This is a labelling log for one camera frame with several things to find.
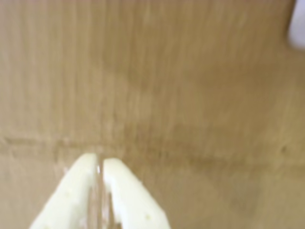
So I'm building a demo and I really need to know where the brown cardboard sheet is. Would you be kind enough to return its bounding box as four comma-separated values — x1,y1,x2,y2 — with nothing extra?
0,0,305,229

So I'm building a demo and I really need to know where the pale lilac plastic box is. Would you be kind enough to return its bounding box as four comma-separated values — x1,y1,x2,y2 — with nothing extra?
287,0,305,51

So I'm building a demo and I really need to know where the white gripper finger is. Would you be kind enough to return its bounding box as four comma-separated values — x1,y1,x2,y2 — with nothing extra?
102,157,170,229
29,153,101,229

